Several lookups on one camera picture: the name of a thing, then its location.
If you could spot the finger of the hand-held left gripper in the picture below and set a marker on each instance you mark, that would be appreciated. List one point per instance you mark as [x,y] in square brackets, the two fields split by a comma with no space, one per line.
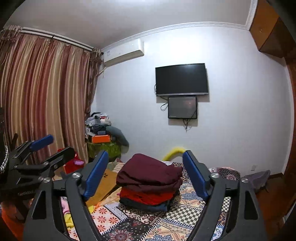
[63,155]
[41,141]

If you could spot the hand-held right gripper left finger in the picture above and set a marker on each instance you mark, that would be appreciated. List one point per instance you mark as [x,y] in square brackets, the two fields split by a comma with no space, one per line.
[97,171]

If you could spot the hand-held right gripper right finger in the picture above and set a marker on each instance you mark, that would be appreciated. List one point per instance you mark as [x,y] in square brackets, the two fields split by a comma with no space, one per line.
[195,176]

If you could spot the maroon button shirt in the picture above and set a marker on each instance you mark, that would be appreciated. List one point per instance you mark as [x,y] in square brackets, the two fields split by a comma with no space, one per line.
[148,171]

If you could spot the pile of mixed clothes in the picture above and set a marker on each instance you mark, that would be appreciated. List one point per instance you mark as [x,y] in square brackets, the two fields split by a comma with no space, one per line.
[97,122]

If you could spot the dark folded clothes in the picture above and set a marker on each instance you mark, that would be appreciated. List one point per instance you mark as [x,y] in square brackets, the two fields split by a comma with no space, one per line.
[143,206]

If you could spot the red plush toy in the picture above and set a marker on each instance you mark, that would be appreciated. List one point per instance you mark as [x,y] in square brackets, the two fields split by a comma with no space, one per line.
[71,165]

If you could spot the tan paw-print mat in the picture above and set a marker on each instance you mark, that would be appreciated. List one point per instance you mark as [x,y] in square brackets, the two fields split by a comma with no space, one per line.
[106,183]

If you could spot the yellow foam tube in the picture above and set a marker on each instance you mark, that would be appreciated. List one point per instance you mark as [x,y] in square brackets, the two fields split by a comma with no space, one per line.
[173,153]

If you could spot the orange box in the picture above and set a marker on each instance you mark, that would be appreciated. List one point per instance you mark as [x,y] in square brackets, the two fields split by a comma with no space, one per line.
[100,139]

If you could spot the grey-green cushion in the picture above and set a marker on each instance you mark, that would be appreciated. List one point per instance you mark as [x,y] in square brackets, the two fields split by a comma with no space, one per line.
[118,135]

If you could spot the pink and yellow cloth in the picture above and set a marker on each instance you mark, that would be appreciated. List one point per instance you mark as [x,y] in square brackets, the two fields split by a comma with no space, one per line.
[66,208]

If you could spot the striped brown curtain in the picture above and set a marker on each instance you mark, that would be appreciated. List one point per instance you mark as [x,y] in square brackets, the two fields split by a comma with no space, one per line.
[46,92]

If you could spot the red folded garment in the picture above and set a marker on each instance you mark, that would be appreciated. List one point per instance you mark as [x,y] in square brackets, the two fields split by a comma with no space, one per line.
[148,195]

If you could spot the grey backpack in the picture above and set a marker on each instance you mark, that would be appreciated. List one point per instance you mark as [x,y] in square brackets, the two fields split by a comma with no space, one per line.
[257,178]

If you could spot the patchwork printed blanket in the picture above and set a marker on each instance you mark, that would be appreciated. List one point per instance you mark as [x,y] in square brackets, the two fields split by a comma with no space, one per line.
[138,222]

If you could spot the small black monitor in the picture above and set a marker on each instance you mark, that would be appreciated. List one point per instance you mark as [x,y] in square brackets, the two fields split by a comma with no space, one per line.
[182,107]

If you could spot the large black television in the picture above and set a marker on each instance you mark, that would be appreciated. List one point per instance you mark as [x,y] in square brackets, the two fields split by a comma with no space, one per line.
[181,78]

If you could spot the curtain rod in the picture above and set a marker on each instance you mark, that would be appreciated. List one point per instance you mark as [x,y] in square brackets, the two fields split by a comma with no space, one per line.
[57,38]

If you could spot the white air conditioner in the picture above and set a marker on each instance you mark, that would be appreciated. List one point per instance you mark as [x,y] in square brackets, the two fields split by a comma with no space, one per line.
[122,53]

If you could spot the wooden overhead cabinet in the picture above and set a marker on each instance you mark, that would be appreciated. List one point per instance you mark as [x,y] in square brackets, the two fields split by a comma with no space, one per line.
[266,27]

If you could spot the white wall socket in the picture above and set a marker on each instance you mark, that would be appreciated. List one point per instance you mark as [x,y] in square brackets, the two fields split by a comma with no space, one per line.
[254,167]

